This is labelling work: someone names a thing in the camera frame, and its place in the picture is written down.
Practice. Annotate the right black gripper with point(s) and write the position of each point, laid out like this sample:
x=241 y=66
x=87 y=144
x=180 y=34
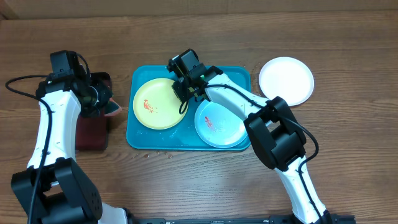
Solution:
x=181 y=91

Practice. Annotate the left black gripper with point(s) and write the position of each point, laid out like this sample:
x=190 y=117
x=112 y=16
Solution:
x=106 y=93

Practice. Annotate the red and green sponge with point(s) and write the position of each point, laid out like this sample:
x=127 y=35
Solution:
x=112 y=108

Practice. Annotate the yellow-green plate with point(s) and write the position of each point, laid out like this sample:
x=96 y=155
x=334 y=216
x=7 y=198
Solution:
x=156 y=106

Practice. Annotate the white plate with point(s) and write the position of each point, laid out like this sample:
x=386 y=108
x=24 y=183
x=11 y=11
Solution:
x=287 y=78

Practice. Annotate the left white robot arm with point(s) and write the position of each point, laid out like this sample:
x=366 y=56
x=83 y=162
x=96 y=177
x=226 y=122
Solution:
x=53 y=188

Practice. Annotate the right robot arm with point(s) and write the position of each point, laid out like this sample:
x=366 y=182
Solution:
x=275 y=135

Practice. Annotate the dark red small tray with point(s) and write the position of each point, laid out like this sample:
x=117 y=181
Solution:
x=92 y=132

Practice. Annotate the teal plastic tray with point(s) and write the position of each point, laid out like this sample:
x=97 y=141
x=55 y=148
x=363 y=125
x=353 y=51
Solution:
x=181 y=137

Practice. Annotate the light blue plate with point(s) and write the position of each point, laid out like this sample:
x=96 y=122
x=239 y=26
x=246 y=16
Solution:
x=218 y=127

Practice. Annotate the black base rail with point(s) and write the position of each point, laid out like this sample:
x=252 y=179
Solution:
x=273 y=219

